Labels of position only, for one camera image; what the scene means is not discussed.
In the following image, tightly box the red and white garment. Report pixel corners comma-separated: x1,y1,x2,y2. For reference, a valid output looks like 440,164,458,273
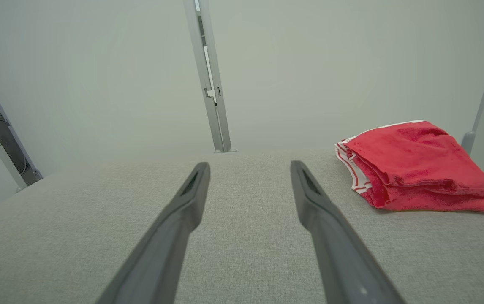
334,120,484,214

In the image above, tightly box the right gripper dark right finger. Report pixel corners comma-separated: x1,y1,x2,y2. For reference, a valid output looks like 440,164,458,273
290,160,407,304

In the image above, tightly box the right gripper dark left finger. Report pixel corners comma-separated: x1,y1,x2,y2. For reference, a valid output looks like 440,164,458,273
96,162,211,304

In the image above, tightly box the grey double partition post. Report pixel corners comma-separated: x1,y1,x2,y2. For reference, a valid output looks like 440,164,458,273
183,0,237,153

